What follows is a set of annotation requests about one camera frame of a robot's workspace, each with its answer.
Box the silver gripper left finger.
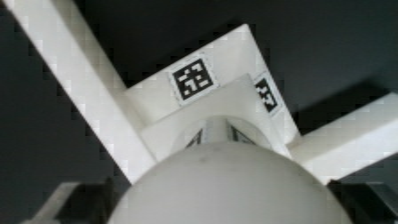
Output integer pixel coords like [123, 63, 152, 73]
[20, 182, 81, 224]

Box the white lamp bulb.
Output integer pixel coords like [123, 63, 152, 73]
[109, 115, 354, 224]

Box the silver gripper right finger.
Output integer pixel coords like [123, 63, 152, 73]
[328, 180, 398, 224]

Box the white L-shaped fence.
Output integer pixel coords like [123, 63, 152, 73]
[4, 0, 398, 181]

